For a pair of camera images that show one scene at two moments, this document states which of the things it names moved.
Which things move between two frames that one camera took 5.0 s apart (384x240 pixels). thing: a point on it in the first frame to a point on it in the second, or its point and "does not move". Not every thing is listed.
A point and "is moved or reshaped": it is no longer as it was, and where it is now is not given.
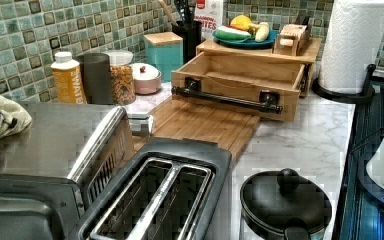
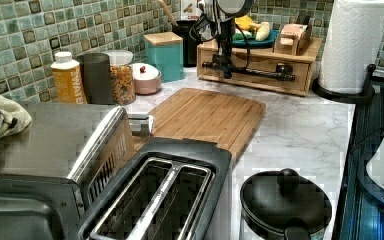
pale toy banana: x=262 y=32 does not move
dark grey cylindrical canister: x=97 y=78 does not move
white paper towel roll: x=354 y=41 does not move
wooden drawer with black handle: x=253 y=81 is moved or reshaped
